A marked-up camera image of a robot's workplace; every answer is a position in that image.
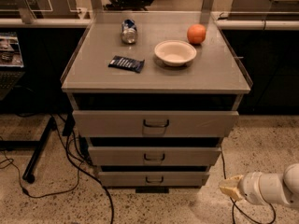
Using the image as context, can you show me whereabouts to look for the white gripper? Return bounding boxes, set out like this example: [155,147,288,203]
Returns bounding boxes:
[219,172,267,205]

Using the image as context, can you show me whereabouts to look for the grey bottom drawer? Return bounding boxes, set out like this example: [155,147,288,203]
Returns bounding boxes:
[97,172,209,187]

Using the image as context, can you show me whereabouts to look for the grey drawer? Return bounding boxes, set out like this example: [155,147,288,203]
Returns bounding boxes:
[88,147,221,166]
[73,110,238,137]
[97,172,209,187]

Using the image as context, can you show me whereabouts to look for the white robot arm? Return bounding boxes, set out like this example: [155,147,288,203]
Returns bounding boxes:
[219,163,299,209]

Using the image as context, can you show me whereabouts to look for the grey drawer cabinet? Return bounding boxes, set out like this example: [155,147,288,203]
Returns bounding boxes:
[60,10,253,194]

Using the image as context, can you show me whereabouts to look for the grey middle drawer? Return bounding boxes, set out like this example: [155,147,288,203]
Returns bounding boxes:
[88,147,221,166]

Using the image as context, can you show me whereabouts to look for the grey top drawer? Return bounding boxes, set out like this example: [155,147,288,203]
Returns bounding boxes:
[73,110,238,137]

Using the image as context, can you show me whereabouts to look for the white bowl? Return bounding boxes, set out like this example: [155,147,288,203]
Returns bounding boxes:
[154,40,197,67]

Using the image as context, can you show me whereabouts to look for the dark blue snack bar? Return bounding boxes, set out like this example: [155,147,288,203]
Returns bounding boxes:
[108,56,145,73]

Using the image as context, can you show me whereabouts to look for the orange fruit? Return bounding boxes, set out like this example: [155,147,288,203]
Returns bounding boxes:
[187,24,206,45]

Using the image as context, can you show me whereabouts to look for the blue soda can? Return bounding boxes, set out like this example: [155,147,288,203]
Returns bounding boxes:
[121,19,138,44]

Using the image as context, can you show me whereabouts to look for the black stand leg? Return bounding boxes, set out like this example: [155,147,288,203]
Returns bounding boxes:
[0,118,57,184]

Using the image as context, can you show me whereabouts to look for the black keyboard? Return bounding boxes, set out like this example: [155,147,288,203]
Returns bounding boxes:
[0,71,24,100]

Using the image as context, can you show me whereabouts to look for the magazine on left desk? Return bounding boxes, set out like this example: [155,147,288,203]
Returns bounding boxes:
[0,32,24,68]

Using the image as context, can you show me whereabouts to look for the black cable left floor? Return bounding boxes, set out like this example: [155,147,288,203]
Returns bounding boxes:
[0,114,115,224]

